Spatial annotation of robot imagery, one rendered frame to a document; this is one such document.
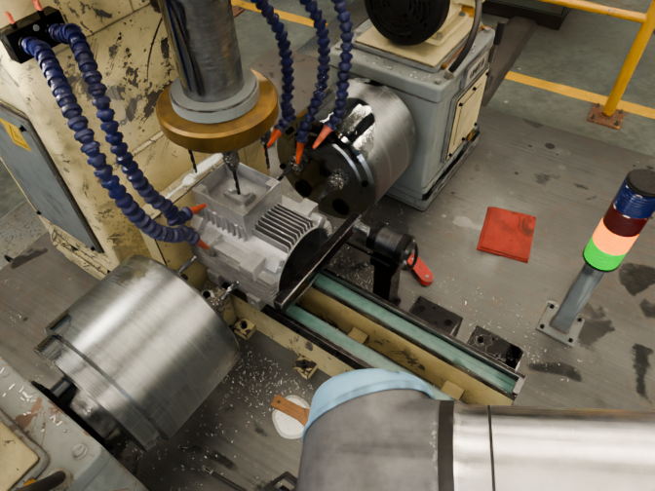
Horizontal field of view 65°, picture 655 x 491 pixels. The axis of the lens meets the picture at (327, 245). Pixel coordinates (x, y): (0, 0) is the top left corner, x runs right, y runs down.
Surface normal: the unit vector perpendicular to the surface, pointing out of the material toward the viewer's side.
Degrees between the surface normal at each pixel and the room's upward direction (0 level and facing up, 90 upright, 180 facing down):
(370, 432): 12
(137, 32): 90
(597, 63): 0
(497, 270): 0
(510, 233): 2
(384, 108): 32
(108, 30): 90
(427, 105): 90
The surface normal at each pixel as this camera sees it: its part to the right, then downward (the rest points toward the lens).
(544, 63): -0.03, -0.64
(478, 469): -0.27, -0.39
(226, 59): 0.69, 0.54
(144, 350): 0.46, -0.27
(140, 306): 0.16, -0.53
